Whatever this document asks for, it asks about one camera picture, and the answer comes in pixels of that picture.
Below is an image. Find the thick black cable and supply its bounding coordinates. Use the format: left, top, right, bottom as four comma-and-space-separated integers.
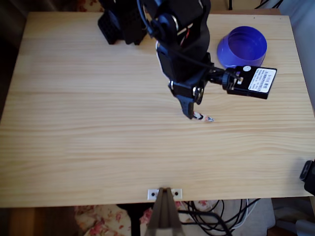
178, 209, 233, 236

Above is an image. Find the floral cushion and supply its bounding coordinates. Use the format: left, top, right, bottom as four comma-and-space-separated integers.
73, 199, 210, 236

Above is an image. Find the purple plastic bowl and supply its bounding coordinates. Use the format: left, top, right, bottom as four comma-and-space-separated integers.
216, 26, 268, 70

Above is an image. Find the black stand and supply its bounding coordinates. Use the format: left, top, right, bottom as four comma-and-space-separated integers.
117, 203, 155, 236

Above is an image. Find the white cushion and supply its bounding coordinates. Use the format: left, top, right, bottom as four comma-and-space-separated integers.
219, 198, 275, 236

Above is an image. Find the black side camera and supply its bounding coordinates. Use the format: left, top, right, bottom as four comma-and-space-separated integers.
299, 159, 315, 196

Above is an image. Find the black webcam on gripper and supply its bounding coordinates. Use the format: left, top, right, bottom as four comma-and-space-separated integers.
209, 65, 278, 100

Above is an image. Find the white cable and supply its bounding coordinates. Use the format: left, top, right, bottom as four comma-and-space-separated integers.
220, 198, 254, 232

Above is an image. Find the white metal bracket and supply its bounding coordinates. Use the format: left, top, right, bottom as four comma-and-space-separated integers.
147, 188, 183, 201

